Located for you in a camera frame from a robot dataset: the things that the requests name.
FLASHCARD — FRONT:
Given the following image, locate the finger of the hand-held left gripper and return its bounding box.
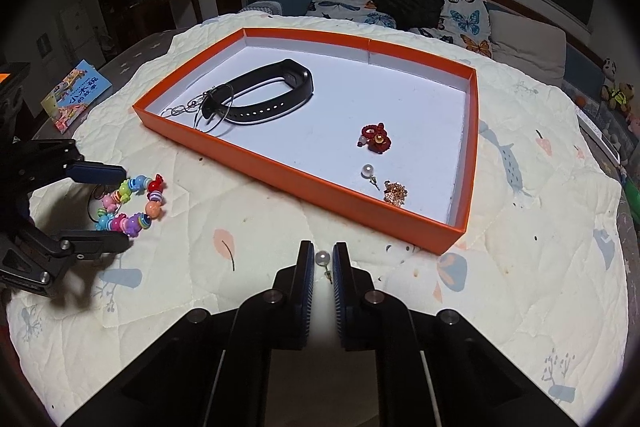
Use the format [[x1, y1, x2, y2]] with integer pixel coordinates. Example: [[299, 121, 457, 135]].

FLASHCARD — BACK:
[[60, 159, 129, 186], [50, 229, 133, 260]]

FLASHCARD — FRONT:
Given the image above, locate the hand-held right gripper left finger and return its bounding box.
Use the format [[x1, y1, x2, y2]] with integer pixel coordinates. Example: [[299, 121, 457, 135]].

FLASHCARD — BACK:
[[65, 239, 317, 427]]

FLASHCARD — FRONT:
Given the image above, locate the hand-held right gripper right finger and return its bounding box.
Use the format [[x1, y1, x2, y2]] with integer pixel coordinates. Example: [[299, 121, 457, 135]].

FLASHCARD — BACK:
[[331, 242, 581, 427]]

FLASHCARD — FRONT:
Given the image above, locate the colourful bead bracelet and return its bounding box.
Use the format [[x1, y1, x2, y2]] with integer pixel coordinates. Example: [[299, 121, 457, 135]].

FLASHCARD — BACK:
[[89, 174, 167, 239]]

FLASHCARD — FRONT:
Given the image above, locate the pearl stud earring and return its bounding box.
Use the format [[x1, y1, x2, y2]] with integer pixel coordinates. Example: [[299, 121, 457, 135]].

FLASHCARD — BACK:
[[316, 249, 335, 285], [361, 163, 382, 192]]

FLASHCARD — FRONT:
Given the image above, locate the silver chain necklace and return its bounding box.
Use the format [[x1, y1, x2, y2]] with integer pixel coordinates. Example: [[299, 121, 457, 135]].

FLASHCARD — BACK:
[[164, 93, 208, 118]]

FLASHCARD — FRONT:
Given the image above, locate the large silver hoop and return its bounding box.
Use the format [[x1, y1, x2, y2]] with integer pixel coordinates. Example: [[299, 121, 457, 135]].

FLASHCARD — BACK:
[[194, 86, 240, 134]]

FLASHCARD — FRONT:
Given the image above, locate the small gold brooch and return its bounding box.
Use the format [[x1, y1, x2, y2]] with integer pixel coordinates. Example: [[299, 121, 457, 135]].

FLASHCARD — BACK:
[[382, 179, 408, 206]]

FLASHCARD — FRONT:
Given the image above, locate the red knotted ornament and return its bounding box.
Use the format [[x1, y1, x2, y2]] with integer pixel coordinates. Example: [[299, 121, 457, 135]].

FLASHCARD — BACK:
[[356, 122, 392, 155]]

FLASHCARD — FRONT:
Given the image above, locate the orange cardboard box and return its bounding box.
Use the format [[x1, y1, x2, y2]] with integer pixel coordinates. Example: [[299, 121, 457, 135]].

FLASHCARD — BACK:
[[132, 27, 479, 255]]

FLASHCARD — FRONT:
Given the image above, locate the black smart band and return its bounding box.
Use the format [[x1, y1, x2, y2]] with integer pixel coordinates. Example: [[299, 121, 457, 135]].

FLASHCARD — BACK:
[[204, 58, 315, 126]]

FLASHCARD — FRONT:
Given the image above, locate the colourful picture book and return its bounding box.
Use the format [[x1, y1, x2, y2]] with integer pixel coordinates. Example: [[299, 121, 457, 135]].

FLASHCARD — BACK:
[[41, 60, 112, 135]]

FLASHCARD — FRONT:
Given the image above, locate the cream quilted blanket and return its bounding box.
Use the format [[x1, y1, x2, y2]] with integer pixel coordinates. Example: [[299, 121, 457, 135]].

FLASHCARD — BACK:
[[6, 13, 630, 427]]

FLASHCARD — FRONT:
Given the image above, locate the grey star bedsheet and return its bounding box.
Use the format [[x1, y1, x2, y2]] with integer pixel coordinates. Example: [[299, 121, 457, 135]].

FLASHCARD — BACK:
[[30, 29, 176, 142]]

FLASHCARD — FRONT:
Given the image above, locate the white cabinet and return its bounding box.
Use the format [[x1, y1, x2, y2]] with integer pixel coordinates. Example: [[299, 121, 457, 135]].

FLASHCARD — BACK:
[[59, 4, 98, 62]]

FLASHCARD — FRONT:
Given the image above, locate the wooden desk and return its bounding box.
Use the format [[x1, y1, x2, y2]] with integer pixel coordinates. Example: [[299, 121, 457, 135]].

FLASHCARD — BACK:
[[135, 0, 203, 42]]

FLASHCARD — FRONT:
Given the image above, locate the grey pillow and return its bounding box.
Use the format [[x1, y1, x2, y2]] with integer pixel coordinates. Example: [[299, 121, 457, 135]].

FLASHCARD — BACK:
[[487, 9, 567, 88]]

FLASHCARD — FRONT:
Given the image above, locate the yellow plush bear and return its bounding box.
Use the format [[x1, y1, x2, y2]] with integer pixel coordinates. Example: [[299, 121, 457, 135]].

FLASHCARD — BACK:
[[601, 82, 632, 112]]

